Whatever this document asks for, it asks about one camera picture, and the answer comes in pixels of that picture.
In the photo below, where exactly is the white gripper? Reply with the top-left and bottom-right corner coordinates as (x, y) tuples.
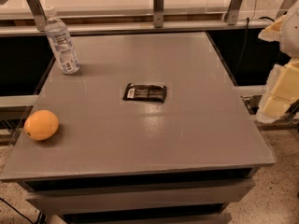
(256, 1), (299, 124)

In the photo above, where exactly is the clear plastic water bottle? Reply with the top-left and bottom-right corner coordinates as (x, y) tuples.
(45, 7), (79, 75)

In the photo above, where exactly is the black rxbar chocolate wrapper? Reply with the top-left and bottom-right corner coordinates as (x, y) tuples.
(122, 83), (167, 103)

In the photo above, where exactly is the grey upper drawer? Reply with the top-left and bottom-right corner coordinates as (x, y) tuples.
(26, 178), (255, 215)

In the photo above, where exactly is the orange fruit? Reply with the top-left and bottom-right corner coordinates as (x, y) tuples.
(23, 110), (59, 141)

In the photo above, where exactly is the black cable right background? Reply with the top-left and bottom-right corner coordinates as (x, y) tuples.
(234, 16), (277, 77)

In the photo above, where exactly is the right metal bracket post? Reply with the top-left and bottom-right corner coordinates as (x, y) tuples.
(224, 0), (243, 25)

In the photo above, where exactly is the metal bracket post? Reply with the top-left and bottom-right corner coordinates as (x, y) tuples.
(224, 0), (243, 25)
(26, 0), (47, 32)
(153, 0), (164, 28)

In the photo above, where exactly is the middle metal bracket post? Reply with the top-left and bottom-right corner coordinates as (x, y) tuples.
(153, 0), (164, 28)

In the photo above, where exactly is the left metal bracket post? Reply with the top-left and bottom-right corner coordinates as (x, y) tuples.
(26, 0), (47, 32)

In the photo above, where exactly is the black cable floor left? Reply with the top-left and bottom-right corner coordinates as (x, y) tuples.
(0, 198), (48, 224)

